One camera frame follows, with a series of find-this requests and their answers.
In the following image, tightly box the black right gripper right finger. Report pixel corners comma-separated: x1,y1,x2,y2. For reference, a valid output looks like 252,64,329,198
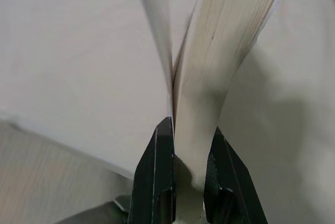
203,128,268,224

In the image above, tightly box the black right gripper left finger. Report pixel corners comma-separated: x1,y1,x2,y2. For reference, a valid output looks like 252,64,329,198
128,117,176,224

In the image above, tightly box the white paperback book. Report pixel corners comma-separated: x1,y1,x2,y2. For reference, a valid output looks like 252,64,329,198
132,0,292,224

